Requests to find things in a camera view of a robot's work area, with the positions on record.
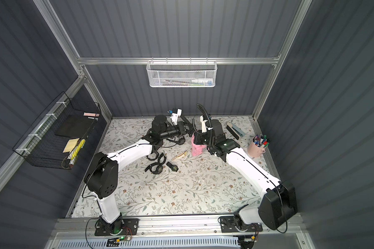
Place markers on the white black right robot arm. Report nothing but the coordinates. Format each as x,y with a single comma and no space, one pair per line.
277,199

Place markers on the black wire basket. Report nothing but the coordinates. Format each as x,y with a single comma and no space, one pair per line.
57,140

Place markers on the green dial watch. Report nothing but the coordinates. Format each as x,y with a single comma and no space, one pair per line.
172,166

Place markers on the coloured markers bunch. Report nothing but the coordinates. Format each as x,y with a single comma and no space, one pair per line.
261,141

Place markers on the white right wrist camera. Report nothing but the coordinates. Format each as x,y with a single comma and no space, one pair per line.
203,121

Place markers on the white wire basket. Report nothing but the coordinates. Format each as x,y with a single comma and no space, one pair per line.
182,75

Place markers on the pink pen cup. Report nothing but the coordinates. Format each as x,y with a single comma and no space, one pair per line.
255,151

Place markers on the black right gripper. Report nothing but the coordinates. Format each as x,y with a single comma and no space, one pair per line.
210,143

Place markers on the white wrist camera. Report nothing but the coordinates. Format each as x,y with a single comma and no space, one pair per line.
203,121
174,115

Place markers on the pink cloth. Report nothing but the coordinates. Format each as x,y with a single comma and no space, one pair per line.
196,149

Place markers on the black notebook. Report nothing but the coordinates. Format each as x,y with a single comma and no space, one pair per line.
75,126

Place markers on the beige strap watch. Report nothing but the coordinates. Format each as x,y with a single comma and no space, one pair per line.
179,156

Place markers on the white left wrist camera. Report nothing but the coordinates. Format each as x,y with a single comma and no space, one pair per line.
174,115

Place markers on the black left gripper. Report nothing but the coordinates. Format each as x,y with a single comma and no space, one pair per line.
184,129

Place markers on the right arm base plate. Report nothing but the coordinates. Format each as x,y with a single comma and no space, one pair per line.
231,224

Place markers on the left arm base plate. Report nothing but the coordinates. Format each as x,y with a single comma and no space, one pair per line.
121,227

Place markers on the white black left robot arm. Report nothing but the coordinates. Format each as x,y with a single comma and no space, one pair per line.
102,174

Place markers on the yellow sticky note pad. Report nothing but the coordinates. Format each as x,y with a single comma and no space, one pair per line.
71,145

